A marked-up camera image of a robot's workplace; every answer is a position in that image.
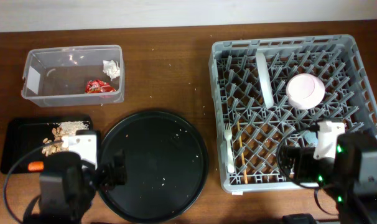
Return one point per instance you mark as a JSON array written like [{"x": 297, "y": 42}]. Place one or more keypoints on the white plastic fork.
[{"x": 230, "y": 157}]

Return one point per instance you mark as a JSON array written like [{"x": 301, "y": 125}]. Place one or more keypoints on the red snack wrapper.
[{"x": 98, "y": 86}]

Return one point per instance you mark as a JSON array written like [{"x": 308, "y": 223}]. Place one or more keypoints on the orange carrot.
[{"x": 36, "y": 166}]

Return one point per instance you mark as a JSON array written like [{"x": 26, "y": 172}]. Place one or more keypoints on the white tissue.
[{"x": 111, "y": 69}]

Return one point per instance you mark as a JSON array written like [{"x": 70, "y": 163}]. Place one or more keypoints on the pile of white rice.
[{"x": 70, "y": 128}]

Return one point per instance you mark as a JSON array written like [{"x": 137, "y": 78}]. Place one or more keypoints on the grey dishwasher rack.
[{"x": 237, "y": 96}]

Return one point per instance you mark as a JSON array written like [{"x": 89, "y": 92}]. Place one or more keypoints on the peanut shell scraps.
[{"x": 55, "y": 147}]

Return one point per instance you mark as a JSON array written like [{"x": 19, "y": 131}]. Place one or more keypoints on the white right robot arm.
[{"x": 350, "y": 178}]

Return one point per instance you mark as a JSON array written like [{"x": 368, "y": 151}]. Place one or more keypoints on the wooden chopstick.
[{"x": 242, "y": 155}]

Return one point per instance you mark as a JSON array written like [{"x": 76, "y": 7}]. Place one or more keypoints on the pink saucer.
[{"x": 305, "y": 91}]

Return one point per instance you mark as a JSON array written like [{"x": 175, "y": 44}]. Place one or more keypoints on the blue bowl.
[{"x": 310, "y": 139}]

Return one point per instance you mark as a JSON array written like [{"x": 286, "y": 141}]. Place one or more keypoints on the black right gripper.
[{"x": 302, "y": 154}]

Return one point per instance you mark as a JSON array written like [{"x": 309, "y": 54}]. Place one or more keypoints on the grey plate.
[{"x": 264, "y": 79}]

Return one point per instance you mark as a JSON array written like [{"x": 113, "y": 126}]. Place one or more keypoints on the round black serving tray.
[{"x": 166, "y": 162}]

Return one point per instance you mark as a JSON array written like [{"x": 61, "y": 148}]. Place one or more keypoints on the clear plastic waste bin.
[{"x": 58, "y": 76}]

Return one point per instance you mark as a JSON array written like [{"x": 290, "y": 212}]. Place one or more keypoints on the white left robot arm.
[{"x": 68, "y": 185}]

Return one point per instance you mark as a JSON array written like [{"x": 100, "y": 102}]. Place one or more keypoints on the black rectangular tray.
[{"x": 25, "y": 134}]

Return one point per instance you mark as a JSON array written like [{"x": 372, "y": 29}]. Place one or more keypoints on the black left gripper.
[{"x": 112, "y": 177}]

